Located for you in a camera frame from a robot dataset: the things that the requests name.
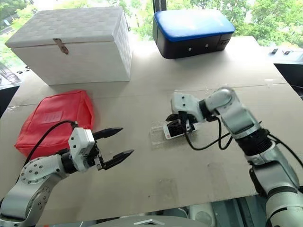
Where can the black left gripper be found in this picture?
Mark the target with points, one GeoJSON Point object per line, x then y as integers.
{"type": "Point", "coordinates": [97, 158]}

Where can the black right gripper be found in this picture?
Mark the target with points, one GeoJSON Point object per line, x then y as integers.
{"type": "Point", "coordinates": [190, 118]}

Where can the white smartphone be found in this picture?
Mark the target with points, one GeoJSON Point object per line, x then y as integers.
{"type": "Point", "coordinates": [166, 129]}

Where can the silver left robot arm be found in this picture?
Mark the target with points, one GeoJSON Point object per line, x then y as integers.
{"type": "Point", "coordinates": [35, 175]}

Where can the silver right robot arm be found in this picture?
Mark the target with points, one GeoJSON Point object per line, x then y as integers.
{"type": "Point", "coordinates": [239, 113]}

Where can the brown cardboard sheet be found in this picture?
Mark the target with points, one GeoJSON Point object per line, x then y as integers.
{"type": "Point", "coordinates": [142, 170]}

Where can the red fabric pouch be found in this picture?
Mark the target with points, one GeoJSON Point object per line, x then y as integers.
{"type": "Point", "coordinates": [52, 113]}

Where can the white rounded object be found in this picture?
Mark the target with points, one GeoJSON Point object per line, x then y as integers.
{"type": "Point", "coordinates": [201, 215]}

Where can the black box with blue lid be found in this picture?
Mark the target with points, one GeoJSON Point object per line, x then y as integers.
{"type": "Point", "coordinates": [189, 23]}

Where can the dark side furniture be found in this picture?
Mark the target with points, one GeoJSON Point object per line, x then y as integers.
{"type": "Point", "coordinates": [7, 94]}

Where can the small black clip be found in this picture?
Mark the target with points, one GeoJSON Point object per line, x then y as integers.
{"type": "Point", "coordinates": [286, 52]}
{"type": "Point", "coordinates": [274, 50]}

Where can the black vertical pole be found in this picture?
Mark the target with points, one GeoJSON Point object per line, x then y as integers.
{"type": "Point", "coordinates": [159, 4]}

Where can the white lidded storage box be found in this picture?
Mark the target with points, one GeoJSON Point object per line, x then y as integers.
{"type": "Point", "coordinates": [71, 30]}

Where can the black side table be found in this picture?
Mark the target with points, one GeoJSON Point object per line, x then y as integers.
{"type": "Point", "coordinates": [291, 71]}

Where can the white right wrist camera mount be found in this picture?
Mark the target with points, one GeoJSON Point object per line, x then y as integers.
{"type": "Point", "coordinates": [184, 101]}

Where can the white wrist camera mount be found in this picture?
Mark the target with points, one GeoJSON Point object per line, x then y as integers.
{"type": "Point", "coordinates": [184, 101]}
{"type": "Point", "coordinates": [80, 146]}

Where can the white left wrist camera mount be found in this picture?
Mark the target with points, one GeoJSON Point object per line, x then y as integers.
{"type": "Point", "coordinates": [80, 146]}

